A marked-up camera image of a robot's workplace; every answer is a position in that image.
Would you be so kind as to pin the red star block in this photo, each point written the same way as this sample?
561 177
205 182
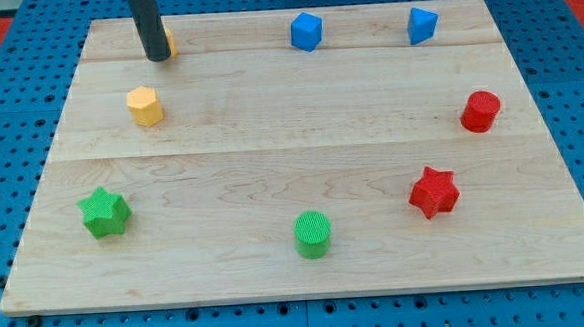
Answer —
435 192

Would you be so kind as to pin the green star block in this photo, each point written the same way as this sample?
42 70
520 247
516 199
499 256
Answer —
104 213

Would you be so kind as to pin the wooden board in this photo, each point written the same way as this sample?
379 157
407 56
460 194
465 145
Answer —
256 132

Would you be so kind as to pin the green cylinder block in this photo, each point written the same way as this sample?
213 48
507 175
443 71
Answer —
312 231

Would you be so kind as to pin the blue cube block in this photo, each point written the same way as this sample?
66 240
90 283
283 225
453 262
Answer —
306 31

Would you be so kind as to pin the yellow hexagon block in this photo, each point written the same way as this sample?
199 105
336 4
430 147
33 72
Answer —
144 106

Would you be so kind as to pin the yellow block behind rod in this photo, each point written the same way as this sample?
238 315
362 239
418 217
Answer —
171 43

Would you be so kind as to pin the blue triangle block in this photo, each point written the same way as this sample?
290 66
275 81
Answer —
421 25

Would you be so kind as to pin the red cylinder block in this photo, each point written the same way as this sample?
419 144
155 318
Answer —
480 112

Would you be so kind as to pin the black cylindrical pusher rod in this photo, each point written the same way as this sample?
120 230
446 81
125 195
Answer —
151 31

